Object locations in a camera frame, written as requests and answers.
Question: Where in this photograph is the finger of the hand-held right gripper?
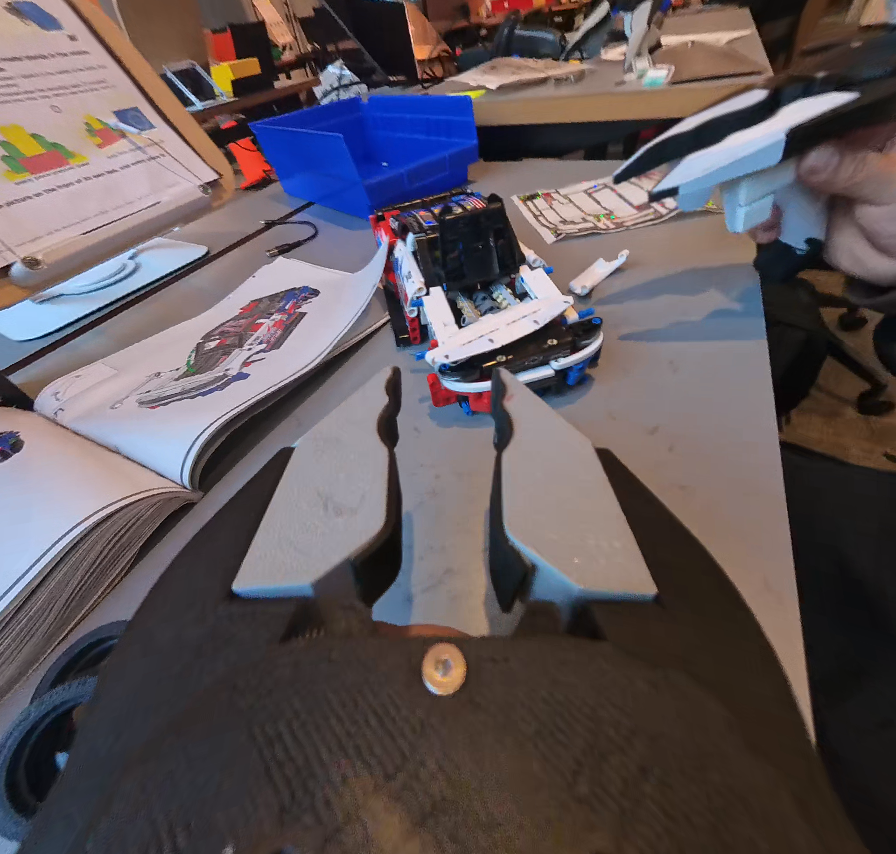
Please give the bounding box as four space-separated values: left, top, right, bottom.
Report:
649 90 862 204
612 86 772 185

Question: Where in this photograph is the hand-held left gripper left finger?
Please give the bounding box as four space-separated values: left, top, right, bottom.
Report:
231 366 405 604

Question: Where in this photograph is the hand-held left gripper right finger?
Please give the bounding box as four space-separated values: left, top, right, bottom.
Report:
488 368 659 615

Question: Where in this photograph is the holographic sticker sheet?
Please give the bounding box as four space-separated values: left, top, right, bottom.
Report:
511 175 722 244

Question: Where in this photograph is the white curved toy brick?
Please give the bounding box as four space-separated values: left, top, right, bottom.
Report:
567 249 631 297

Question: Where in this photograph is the toy brick race car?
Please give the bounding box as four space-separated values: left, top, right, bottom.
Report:
370 189 604 414

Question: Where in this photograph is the grey desk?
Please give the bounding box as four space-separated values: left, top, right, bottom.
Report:
0 160 816 743

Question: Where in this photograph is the person's right hand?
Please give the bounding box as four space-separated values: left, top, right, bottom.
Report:
797 121 896 288

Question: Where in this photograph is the neighbouring table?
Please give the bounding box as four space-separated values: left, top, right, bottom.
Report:
420 7 774 162

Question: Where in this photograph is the printed paper sheet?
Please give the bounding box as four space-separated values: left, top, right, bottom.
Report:
455 56 589 91

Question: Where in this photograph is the black mesh office chair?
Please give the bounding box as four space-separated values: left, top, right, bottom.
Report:
759 238 896 417

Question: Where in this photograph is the thick instruction booklet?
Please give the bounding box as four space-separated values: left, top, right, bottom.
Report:
0 242 392 694

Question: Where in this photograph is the black rubber tire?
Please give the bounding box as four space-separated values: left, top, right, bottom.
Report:
31 619 130 701
0 675 99 827

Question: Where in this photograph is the blue storage bin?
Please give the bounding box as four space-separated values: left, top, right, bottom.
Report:
248 93 480 220

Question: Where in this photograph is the printed instruction sheet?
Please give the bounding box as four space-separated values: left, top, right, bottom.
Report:
0 0 221 267

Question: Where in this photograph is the black cable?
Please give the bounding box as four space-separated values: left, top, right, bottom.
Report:
259 219 319 259

